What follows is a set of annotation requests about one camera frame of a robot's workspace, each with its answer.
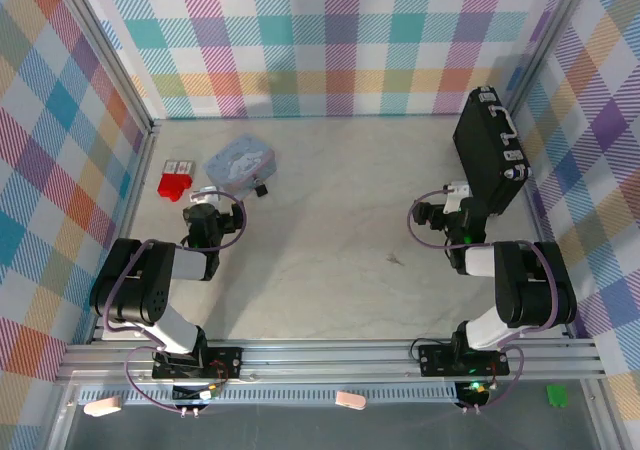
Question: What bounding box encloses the wide aluminium base rail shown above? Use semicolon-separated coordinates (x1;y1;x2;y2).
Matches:
54;338;609;386

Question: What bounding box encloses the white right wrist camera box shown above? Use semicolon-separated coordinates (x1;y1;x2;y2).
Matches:
443;182;471;214

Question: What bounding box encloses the aluminium frame post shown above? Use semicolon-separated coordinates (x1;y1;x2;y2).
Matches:
507;0;599;119
49;0;157;134

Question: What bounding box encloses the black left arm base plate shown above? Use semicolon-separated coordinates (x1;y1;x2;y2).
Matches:
152;345;244;382

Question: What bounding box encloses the red plastic block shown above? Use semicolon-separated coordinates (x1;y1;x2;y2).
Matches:
157;172;194;203

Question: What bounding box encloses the clear plastic bag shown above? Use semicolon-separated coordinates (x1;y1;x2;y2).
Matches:
202;134;277;191

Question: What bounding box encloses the pink plastic tag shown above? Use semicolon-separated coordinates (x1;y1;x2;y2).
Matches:
334;390;367;411
83;395;124;416

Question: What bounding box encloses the green plastic block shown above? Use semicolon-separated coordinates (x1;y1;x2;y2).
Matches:
545;383;569;409

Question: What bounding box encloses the small red white card box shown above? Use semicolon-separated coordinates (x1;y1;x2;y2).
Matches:
164;158;196;177

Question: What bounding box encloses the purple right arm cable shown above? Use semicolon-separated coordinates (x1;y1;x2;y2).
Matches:
406;187;561;414

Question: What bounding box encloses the slotted grey cable duct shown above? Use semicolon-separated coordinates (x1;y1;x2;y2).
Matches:
77;387;461;406

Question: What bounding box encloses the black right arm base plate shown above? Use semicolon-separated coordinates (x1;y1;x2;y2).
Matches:
418;342;511;377

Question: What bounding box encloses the black briefcase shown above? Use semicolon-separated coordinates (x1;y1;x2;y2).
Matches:
452;85;534;217

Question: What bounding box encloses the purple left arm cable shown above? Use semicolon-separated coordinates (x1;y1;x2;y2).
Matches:
102;189;249;414

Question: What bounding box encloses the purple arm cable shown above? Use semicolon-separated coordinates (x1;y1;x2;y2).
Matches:
102;189;249;414
406;187;561;414

